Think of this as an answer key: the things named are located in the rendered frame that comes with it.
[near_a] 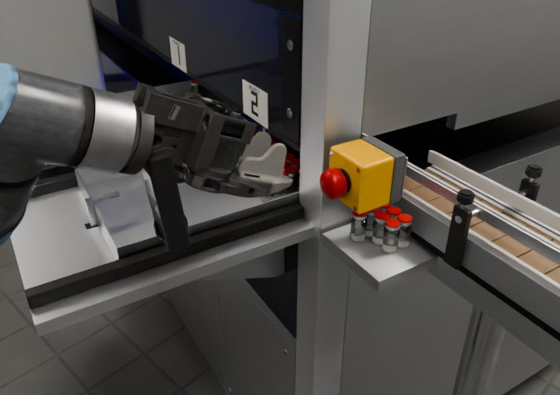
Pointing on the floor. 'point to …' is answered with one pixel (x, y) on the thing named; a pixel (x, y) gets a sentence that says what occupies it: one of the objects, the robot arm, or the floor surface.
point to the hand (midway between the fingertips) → (279, 185)
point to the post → (317, 263)
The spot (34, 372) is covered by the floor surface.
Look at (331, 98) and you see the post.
